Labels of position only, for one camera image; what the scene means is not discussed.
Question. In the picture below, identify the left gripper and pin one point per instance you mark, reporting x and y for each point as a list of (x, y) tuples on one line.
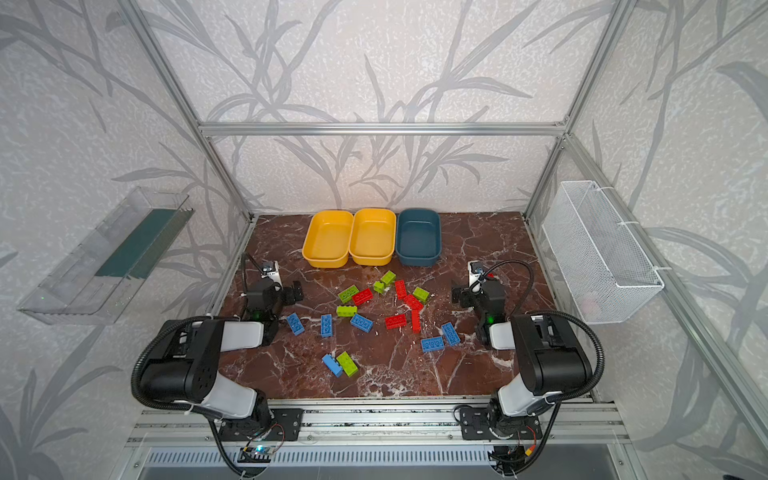
[(285, 293)]

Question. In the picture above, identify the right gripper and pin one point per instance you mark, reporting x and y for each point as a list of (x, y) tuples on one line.
[(466, 295)]

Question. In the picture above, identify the red brick top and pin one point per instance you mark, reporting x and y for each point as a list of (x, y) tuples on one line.
[(400, 288)]

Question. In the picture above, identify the green brick bottom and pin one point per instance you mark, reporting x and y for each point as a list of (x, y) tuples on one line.
[(348, 365)]

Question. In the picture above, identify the blue brick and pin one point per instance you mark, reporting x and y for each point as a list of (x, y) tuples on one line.
[(432, 344), (295, 324), (331, 363), (326, 330), (450, 334), (361, 323)]

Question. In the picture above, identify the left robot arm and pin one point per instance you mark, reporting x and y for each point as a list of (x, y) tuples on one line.
[(179, 369)]

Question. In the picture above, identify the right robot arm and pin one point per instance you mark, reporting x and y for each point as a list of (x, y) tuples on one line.
[(558, 356)]

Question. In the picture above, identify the red brick diagonal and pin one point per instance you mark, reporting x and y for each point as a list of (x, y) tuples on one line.
[(413, 303)]

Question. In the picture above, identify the red brick vertical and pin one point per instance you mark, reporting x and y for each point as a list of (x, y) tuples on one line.
[(415, 321)]

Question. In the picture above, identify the teal bin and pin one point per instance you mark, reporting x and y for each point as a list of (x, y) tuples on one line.
[(418, 237)]

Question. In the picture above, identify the left yellow bin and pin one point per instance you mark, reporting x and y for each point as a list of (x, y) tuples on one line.
[(327, 240)]

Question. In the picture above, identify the yellow bin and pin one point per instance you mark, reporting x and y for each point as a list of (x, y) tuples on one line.
[(327, 240), (372, 241)]

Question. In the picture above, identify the blue brick bottom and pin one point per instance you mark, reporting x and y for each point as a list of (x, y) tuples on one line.
[(331, 363)]

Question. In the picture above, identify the middle yellow bin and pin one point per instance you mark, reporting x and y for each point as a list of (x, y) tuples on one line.
[(372, 241)]

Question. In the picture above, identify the clear acrylic shelf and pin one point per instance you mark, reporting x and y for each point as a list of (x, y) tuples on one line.
[(94, 284)]

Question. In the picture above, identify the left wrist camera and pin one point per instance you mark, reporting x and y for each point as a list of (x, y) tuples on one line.
[(270, 269)]

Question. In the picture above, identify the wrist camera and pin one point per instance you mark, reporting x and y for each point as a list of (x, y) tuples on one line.
[(270, 269), (475, 270)]

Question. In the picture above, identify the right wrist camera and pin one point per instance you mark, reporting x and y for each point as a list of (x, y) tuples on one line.
[(475, 270)]

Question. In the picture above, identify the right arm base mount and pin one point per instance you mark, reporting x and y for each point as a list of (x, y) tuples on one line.
[(488, 423)]

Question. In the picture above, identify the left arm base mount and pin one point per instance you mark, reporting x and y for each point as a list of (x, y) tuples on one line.
[(282, 424)]

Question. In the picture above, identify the white wire basket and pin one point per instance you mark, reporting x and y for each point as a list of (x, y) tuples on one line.
[(608, 274)]

